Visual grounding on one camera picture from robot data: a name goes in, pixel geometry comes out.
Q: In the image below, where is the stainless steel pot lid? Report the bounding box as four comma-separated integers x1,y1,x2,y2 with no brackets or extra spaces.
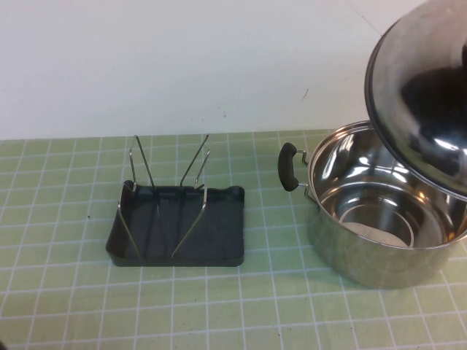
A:
366,13,467,201

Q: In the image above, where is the green checkered tablecloth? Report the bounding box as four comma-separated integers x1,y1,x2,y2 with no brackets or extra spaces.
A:
0,128,467,350

